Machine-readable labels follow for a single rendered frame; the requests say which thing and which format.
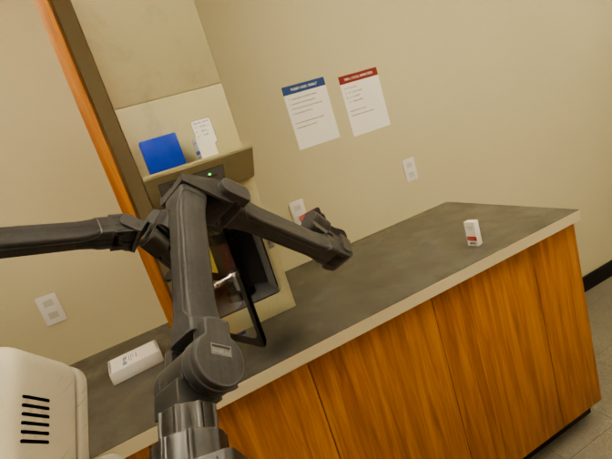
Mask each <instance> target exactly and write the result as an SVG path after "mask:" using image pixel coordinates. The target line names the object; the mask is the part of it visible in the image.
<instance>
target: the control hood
mask: <svg viewBox="0 0 612 459"><path fill-rule="evenodd" d="M222 164H223V168H224V174H225V179H230V180H232V181H234V182H236V183H237V182H240V181H242V180H245V179H249V178H252V177H253V176H254V164H253V149H252V144H249V145H245V146H242V147H239V148H234V149H231V150H228V151H225V152H222V153H219V154H216V155H213V156H210V157H207V158H202V159H199V160H196V161H193V162H190V163H188V164H184V165H181V166H178V167H175V168H170V169H167V170H164V171H161V172H159V173H155V174H152V175H149V176H146V177H144V178H142V181H143V184H144V186H145V191H146V192H147V194H148V197H149V199H150V202H151V204H152V207H153V209H162V208H163V207H161V206H160V199H161V198H162V197H161V194H160V191H159V188H158V185H160V184H163V183H166V182H170V181H172V180H175V179H178V178H179V175H180V174H181V173H187V174H194V173H197V172H200V171H203V170H206V169H209V168H214V167H216V166H219V165H222Z"/></svg>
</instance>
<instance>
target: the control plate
mask: <svg viewBox="0 0 612 459"><path fill-rule="evenodd" d="M209 173H211V175H210V176H208V174H209ZM191 175H196V176H201V177H206V178H211V179H216V180H220V181H222V180H223V179H224V178H225V174H224V167H223V164H222V165H219V166H216V167H214V168H209V169H206V170H203V171H200V172H197V173H194V174H191ZM175 182H176V179H175V180H172V181H170V182H166V183H163V184H160V185H158V188H159V191H160V194H161V197H163V196H164V195H165V194H166V193H167V192H168V190H169V189H170V188H172V186H173V184H174V183H175Z"/></svg>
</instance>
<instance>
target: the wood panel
mask: <svg viewBox="0 0 612 459"><path fill-rule="evenodd" d="M33 1H34V3H35V6H36V9H37V12H38V13H39V16H40V18H41V20H42V23H43V25H44V28H45V30H46V33H47V35H48V37H49V40H50V42H51V45H52V47H53V48H54V51H55V53H56V57H57V59H58V62H59V64H60V66H61V68H62V70H63V73H64V75H65V77H66V81H67V83H68V85H69V87H70V90H71V92H72V94H73V97H74V99H75V101H76V104H77V107H78V109H79V112H80V114H81V116H82V118H83V120H84V122H85V125H86V127H87V131H88V133H89V136H90V137H91V140H92V142H93V144H94V147H95V149H96V151H97V154H98V157H99V159H100V161H101V164H102V166H103V169H104V170H105V172H106V175H107V178H108V181H109V183H110V186H111V188H112V189H113V192H114V194H115V197H116V199H117V203H118V205H119V207H120V209H121V211H122V214H123V213H127V214H131V215H133V216H135V217H137V218H138V219H141V218H140V216H139V214H138V210H137V207H136V205H135V202H134V200H133V199H132V196H131V194H130V191H129V189H128V185H127V182H126V181H125V179H124V176H123V174H122V171H121V169H120V166H119V165H118V163H117V159H116V156H115V154H114V151H113V149H112V147H111V145H110V143H109V140H108V138H107V134H106V131H105V130H104V127H103V125H102V123H101V120H100V118H99V115H98V113H97V110H96V108H95V105H94V103H93V100H92V98H91V96H90V94H89V91H88V89H87V85H86V83H85V80H84V78H83V76H82V74H81V71H80V69H79V67H78V64H77V61H76V59H75V56H74V54H73V51H72V49H71V47H70V44H69V43H68V40H67V38H66V34H65V32H64V29H63V27H62V25H61V23H60V20H59V18H58V15H57V13H56V10H55V8H54V5H53V3H52V0H33ZM137 249H138V253H139V255H140V257H141V259H142V261H143V264H144V266H145V268H146V271H147V273H148V276H149V278H150V281H151V283H152V285H153V288H154V290H155V293H156V294H157V296H158V300H159V302H160V305H161V307H162V310H163V311H164V313H165V316H166V318H167V321H168V324H169V327H170V329H171V328H172V317H173V305H172V293H171V291H170V289H169V286H168V283H167V282H166V281H165V280H163V278H164V277H165V276H164V274H163V271H162V269H161V267H160V265H159V262H158V260H157V258H154V257H153V256H151V255H150V254H149V253H148V252H146V251H145V250H143V249H142V248H141V247H140V246H139V244H138V247H137Z"/></svg>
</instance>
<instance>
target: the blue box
mask: <svg viewBox="0 0 612 459"><path fill-rule="evenodd" d="M138 147H139V149H140V152H141V154H142V157H143V159H144V161H145V163H146V166H147V168H148V173H149V175H152V174H155V173H159V172H161V171H164V170H167V169H170V168H175V167H178V166H181V165H184V164H186V163H187V162H186V160H185V158H184V155H183V152H182V150H181V147H180V144H179V141H178V138H177V135H176V133H175V132H173V133H170V134H167V135H164V136H160V137H157V138H152V139H148V140H145V141H141V142H139V143H138Z"/></svg>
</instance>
